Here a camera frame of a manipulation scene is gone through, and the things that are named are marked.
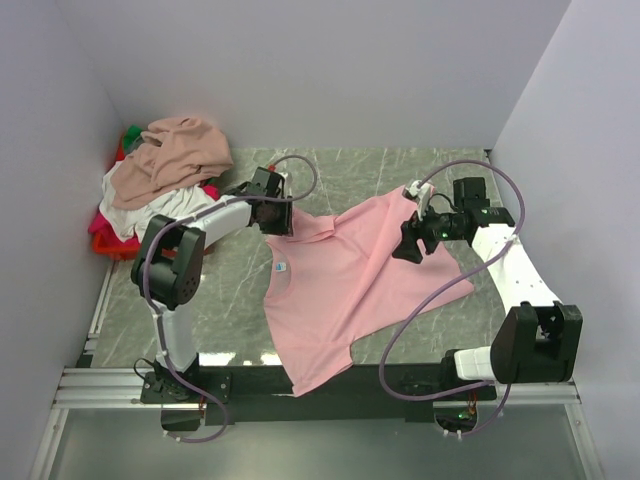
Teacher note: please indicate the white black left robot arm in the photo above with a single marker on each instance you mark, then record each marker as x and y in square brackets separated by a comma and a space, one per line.
[168, 266]

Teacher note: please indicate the beige t shirt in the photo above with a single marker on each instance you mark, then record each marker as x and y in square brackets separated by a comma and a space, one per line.
[175, 153]

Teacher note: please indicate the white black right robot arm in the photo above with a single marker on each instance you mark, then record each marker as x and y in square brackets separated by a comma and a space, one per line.
[538, 340]

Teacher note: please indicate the aluminium frame rail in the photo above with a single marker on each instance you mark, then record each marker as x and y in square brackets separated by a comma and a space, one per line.
[98, 429]

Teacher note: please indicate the magenta t shirt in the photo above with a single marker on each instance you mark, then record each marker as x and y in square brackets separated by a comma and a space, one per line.
[128, 227]

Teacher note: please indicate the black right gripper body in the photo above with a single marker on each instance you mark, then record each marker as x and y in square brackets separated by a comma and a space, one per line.
[433, 228]

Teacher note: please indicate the black base beam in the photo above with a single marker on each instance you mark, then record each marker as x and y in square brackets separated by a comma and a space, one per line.
[264, 394]

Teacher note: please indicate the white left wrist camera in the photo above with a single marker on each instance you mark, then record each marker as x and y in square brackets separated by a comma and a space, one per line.
[276, 184]

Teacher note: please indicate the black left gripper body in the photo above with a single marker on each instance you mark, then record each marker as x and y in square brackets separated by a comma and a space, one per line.
[278, 219]

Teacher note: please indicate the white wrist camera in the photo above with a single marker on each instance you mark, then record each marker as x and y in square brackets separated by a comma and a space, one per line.
[420, 193]
[276, 184]

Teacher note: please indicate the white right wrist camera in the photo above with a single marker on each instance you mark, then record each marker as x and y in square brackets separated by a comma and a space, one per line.
[420, 193]

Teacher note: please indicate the green garment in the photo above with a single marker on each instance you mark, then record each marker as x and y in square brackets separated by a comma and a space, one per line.
[130, 137]

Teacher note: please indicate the red plastic basket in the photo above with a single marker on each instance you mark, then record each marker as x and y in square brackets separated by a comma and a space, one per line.
[104, 240]

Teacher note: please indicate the pink t shirt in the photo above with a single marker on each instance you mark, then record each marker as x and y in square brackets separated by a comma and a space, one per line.
[335, 281]

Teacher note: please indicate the white t shirt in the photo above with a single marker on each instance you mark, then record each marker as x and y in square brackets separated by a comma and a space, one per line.
[132, 224]

